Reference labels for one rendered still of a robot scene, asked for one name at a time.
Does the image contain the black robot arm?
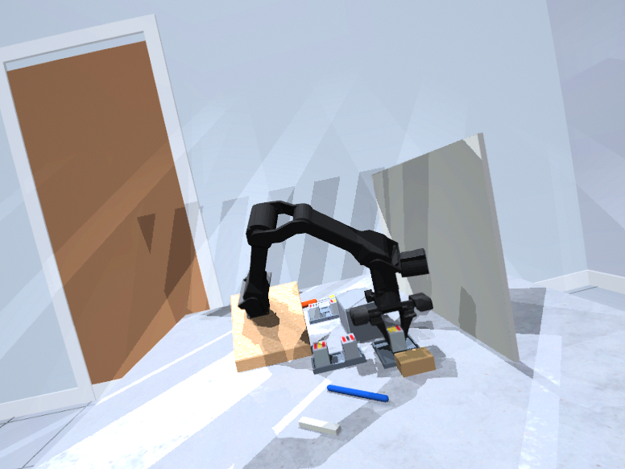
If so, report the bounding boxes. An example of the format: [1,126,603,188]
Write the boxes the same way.
[237,201,429,319]

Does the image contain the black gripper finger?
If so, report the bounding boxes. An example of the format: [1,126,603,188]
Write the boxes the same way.
[370,319,390,346]
[399,311,416,341]

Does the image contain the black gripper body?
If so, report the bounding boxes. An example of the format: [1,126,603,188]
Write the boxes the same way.
[350,278,433,326]

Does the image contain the blue rod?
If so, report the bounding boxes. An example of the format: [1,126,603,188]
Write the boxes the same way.
[327,385,389,402]

